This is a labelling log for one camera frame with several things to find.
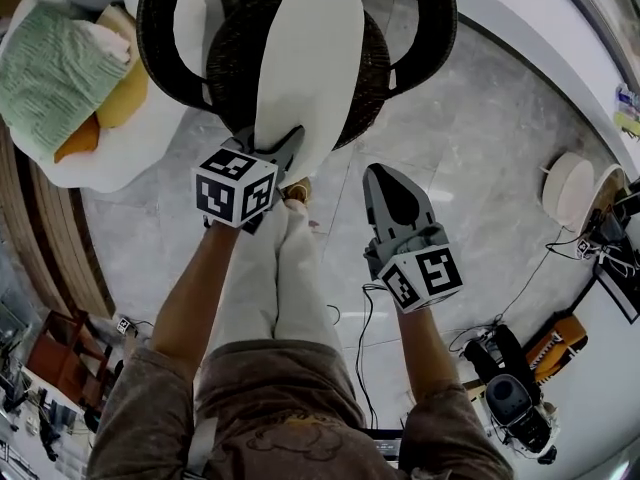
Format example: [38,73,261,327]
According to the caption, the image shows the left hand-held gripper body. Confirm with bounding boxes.
[191,135,294,236]

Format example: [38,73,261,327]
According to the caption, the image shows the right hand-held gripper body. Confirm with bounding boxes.
[362,216,465,315]

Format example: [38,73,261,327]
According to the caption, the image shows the dark wicker chair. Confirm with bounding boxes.
[135,0,459,152]

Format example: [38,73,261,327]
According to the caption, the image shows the white cushion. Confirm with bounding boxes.
[254,0,365,190]

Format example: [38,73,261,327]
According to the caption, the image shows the person's left forearm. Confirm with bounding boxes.
[149,214,251,370]

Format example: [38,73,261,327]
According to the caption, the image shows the person's right forearm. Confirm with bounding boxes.
[396,301,462,403]

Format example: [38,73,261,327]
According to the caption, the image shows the red wooden chair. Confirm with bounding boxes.
[26,307,115,411]

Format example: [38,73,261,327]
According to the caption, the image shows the person's tan slipper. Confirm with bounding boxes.
[278,177,314,204]

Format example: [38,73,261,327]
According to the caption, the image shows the white sofa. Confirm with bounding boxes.
[8,0,227,193]

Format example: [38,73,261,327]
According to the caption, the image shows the person's white trousers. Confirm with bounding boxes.
[214,198,345,355]

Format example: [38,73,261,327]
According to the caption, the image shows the yellow pillow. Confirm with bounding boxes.
[94,5,151,130]

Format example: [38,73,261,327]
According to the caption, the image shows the orange striped bag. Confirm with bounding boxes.
[523,314,589,383]

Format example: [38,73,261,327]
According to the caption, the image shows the orange pillow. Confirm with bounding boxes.
[53,114,102,165]

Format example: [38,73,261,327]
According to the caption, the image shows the round white stool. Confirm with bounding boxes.
[539,151,597,230]

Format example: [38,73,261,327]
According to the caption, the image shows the black and grey device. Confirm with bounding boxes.
[462,324,560,465]

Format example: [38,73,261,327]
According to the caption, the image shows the white fluffy cloth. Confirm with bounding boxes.
[74,19,134,65]

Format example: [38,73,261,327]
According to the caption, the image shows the black laptop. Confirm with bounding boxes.
[366,426,404,470]

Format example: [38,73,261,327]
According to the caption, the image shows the wooden slatted panel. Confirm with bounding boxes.
[0,120,117,320]

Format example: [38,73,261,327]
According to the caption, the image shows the green knitted blanket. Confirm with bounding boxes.
[0,1,132,163]

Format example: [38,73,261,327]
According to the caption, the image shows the black framed white board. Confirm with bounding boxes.
[593,247,640,325]

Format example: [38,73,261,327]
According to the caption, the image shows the person's brown shirt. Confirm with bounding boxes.
[86,339,517,480]

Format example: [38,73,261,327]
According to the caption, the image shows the colourful items on ledge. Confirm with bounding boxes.
[611,82,640,143]

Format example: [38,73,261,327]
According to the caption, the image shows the black floor cable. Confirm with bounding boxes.
[353,281,385,430]

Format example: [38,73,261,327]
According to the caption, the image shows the long thin black cable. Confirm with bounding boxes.
[492,226,569,325]

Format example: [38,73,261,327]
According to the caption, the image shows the black equipment with cables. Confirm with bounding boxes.
[575,176,640,280]

